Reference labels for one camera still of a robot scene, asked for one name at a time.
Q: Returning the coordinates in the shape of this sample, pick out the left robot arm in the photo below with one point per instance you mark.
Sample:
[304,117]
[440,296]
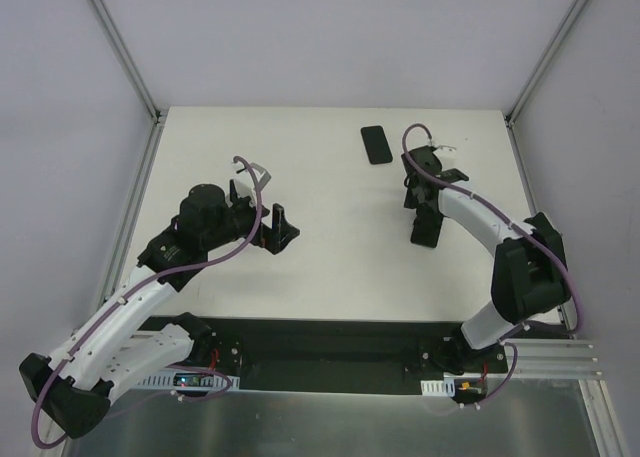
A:
[76,384]

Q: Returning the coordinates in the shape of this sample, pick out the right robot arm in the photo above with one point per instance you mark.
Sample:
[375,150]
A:
[528,256]

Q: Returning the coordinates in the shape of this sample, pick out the right white cable duct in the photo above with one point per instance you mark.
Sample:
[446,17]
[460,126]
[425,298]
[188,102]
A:
[438,388]

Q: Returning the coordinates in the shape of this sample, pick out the right aluminium frame post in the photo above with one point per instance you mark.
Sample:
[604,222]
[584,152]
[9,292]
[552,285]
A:
[546,59]

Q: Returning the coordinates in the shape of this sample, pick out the left aluminium frame post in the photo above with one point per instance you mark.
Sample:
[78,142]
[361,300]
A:
[125,59]

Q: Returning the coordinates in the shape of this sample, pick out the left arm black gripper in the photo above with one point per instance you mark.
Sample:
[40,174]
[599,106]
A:
[270,229]

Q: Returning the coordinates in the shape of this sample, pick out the black smartphone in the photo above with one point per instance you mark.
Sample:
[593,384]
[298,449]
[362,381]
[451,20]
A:
[376,145]

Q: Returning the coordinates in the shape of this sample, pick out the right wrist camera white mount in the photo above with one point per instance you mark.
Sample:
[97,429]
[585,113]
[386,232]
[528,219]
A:
[447,149]

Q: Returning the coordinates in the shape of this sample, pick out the white cable duct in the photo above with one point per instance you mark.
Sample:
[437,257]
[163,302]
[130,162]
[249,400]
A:
[438,388]
[186,381]

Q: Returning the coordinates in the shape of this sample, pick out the left white cable duct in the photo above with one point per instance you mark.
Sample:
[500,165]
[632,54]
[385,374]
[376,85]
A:
[186,381]

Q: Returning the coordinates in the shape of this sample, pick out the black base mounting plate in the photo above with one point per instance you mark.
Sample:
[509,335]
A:
[320,356]

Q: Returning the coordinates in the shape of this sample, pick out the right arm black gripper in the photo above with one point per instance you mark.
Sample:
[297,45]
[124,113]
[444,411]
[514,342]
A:
[425,207]

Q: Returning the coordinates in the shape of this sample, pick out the aluminium rail lower right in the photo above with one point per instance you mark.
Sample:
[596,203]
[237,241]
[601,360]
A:
[556,359]

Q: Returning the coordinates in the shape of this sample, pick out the aluminium frame post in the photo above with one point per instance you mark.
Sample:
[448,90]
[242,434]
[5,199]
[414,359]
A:
[125,59]
[546,59]

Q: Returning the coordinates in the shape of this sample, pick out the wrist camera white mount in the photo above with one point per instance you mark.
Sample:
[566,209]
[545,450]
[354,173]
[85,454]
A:
[243,181]
[447,149]

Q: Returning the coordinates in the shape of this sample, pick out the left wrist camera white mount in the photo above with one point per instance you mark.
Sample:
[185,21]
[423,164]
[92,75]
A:
[243,181]

